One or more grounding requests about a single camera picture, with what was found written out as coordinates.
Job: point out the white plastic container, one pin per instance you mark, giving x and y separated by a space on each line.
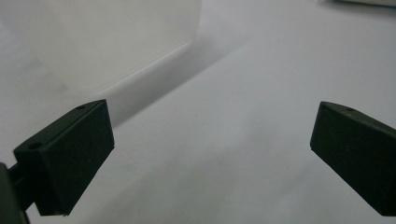
93 53

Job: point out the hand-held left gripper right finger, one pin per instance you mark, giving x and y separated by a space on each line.
355 152

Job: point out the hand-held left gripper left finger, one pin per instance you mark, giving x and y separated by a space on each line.
67 161

